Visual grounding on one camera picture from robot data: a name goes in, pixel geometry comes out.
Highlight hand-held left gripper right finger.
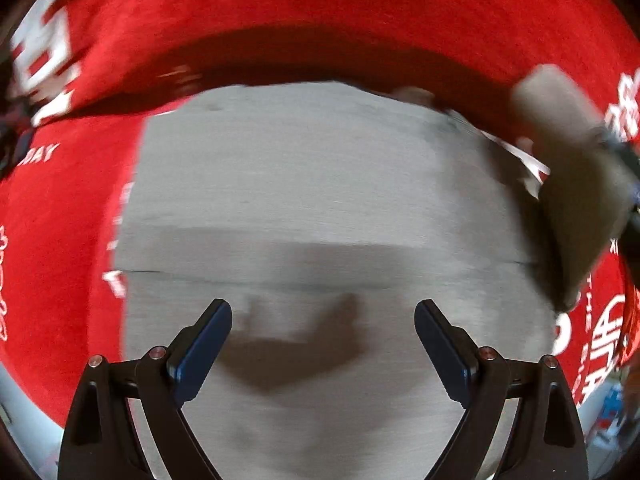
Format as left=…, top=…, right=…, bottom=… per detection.
left=415, top=299, right=590, bottom=480

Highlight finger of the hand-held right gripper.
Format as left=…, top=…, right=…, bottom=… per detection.
left=597, top=127, right=640, bottom=242

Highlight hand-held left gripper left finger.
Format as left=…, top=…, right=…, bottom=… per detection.
left=57, top=299, right=232, bottom=480

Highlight grey-brown cloth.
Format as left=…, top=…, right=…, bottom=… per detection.
left=514, top=64, right=637, bottom=312

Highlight grey fleece cloth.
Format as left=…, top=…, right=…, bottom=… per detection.
left=114, top=80, right=561, bottom=480

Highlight colourful small objects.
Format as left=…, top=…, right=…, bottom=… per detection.
left=591, top=379, right=632, bottom=447

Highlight red printed blanket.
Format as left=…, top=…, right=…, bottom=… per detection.
left=0, top=0, right=640, bottom=441

